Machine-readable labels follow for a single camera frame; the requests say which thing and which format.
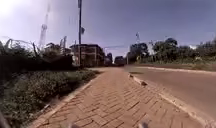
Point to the red brick path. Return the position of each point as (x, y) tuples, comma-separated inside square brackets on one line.
[(116, 100)]

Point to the lattice mast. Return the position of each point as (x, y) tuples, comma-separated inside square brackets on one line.
[(43, 30)]

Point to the pale pavement strip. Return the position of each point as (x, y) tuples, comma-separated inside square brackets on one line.
[(182, 69)]

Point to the dark hedge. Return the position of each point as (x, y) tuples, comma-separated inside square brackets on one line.
[(29, 61)]

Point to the grass verge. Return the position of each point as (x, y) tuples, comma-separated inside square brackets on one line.
[(182, 64)]

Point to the concrete kerb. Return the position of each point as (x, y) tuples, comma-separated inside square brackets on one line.
[(169, 98)]

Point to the tall pole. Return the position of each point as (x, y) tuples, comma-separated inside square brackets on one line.
[(80, 33)]

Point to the grassy verge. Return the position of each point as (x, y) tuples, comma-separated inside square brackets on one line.
[(32, 90)]

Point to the grey asphalt road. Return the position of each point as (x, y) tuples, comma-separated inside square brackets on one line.
[(189, 86)]

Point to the row of trees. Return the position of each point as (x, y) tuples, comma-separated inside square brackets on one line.
[(166, 50)]

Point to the brown building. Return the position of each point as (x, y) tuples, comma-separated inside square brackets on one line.
[(91, 53)]

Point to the pale path edging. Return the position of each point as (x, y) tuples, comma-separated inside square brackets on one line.
[(62, 100)]

